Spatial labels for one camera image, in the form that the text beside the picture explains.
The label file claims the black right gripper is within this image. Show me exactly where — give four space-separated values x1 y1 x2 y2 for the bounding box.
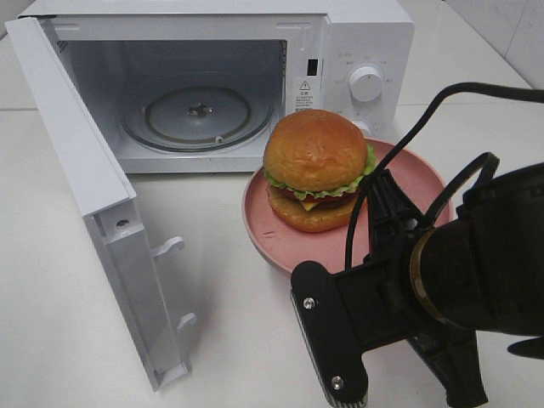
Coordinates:
291 170 488 406

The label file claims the burger with lettuce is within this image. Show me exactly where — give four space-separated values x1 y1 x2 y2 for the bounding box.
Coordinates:
263 109 377 233

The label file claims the white microwave door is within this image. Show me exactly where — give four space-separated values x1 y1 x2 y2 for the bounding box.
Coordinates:
7 17 196 389

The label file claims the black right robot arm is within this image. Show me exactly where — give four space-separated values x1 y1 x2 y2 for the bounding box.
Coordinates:
291 165 543 407

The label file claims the lower white timer knob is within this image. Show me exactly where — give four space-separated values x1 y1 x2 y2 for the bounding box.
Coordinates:
353 121 373 139

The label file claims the upper white power knob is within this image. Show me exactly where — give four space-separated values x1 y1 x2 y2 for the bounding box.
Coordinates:
348 65 383 102

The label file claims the white warning label sticker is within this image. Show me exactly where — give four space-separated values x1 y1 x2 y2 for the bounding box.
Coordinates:
293 76 319 112

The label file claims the glass microwave turntable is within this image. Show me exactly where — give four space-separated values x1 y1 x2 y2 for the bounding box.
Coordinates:
122 71 277 152

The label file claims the white microwave oven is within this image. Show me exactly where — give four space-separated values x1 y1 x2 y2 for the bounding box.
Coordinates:
17 1 414 175

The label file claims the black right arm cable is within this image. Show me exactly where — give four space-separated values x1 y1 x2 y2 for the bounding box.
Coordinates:
343 82 544 271

